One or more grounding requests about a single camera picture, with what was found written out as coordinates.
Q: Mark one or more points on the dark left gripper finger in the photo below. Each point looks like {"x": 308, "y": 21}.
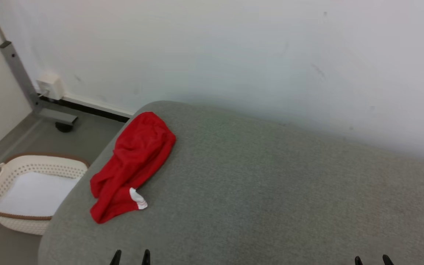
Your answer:
{"x": 116, "y": 258}
{"x": 145, "y": 258}

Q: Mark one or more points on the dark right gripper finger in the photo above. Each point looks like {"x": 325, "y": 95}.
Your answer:
{"x": 388, "y": 260}
{"x": 359, "y": 261}

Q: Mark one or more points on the red white-trimmed shorts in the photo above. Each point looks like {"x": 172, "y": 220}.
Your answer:
{"x": 134, "y": 162}

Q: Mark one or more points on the cream perforated laundry basket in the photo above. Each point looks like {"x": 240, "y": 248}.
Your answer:
{"x": 31, "y": 224}

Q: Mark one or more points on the grey fabric sofa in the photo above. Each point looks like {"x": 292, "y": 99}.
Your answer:
{"x": 271, "y": 191}

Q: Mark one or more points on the white wall socket box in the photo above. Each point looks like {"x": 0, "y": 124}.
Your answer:
{"x": 51, "y": 86}

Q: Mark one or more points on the grey metal stand frame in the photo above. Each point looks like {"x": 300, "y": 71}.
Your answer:
{"x": 24, "y": 81}

